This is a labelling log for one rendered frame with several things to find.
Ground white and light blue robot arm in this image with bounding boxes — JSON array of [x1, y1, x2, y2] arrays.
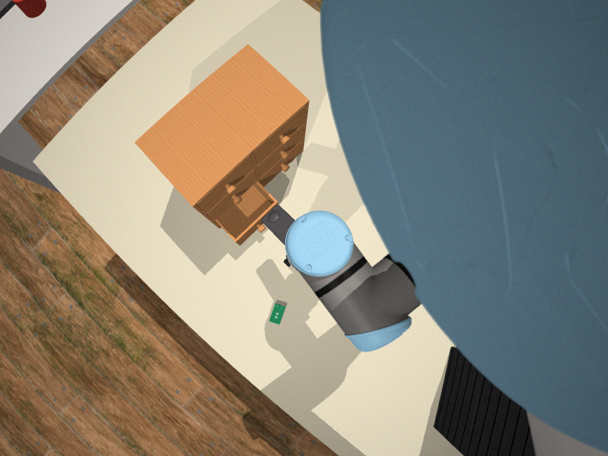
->
[[262, 0, 608, 456]]

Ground brown wooden drawer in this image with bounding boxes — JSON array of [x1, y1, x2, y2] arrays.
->
[[257, 124, 304, 177], [253, 105, 306, 164], [207, 170, 257, 220], [215, 181, 278, 246], [197, 155, 254, 212], [261, 141, 302, 187]]

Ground brown wooden chest of drawers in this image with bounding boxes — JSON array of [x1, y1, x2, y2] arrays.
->
[[135, 45, 309, 229]]

